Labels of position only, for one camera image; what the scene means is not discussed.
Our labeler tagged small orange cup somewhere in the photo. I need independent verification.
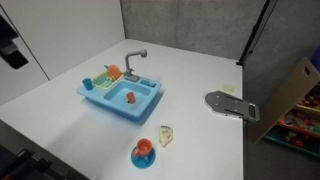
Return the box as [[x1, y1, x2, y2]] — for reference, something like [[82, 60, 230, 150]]
[[125, 91, 137, 105]]

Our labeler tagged blue toy sink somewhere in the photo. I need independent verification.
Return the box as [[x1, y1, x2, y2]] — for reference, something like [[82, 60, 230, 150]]
[[76, 68, 163, 123]]

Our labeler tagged small blue cup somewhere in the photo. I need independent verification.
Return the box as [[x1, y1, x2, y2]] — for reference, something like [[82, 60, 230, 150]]
[[82, 77, 94, 91]]

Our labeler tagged grey toy faucet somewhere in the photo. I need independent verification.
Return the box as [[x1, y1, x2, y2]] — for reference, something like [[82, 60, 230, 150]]
[[124, 49, 148, 83]]

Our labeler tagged yellow toy dish rack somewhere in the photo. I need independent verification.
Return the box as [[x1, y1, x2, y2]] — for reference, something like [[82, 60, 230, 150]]
[[91, 70, 125, 91]]

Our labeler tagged pale yellow sticker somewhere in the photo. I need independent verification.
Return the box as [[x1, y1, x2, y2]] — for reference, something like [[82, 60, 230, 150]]
[[222, 83, 236, 94]]

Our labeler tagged blue saucer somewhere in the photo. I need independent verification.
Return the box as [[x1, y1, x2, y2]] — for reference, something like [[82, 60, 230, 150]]
[[130, 145, 157, 170]]

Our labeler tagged black pole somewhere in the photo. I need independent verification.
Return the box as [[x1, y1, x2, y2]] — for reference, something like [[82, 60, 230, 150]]
[[236, 0, 278, 67]]

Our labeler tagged shelf with colourful toys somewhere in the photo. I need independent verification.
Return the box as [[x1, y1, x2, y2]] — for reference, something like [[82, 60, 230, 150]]
[[263, 46, 320, 158]]

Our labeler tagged black mounted device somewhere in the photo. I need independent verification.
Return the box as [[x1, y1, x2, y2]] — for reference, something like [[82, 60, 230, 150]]
[[0, 14, 29, 70]]

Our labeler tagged orange mug with handle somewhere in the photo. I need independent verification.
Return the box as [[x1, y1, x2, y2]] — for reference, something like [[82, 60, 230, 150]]
[[134, 138, 154, 158]]

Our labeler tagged black equipment frame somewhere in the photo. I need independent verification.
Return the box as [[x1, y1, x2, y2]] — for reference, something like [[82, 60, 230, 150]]
[[0, 144, 68, 180]]

